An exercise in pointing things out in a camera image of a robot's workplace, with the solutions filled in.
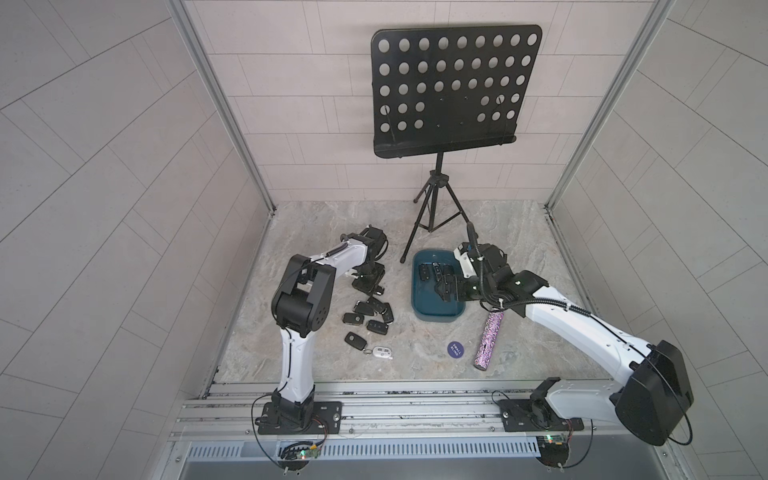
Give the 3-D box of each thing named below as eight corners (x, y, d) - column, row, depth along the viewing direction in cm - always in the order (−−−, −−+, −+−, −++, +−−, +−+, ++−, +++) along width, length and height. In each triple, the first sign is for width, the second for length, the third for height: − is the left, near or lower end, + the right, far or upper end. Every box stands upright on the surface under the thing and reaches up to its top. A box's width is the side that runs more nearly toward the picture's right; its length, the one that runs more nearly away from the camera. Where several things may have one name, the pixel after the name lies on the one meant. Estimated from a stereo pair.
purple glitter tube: (471, 365, 81) (474, 361, 78) (489, 312, 91) (492, 307, 88) (485, 372, 80) (488, 369, 77) (501, 317, 90) (505, 313, 87)
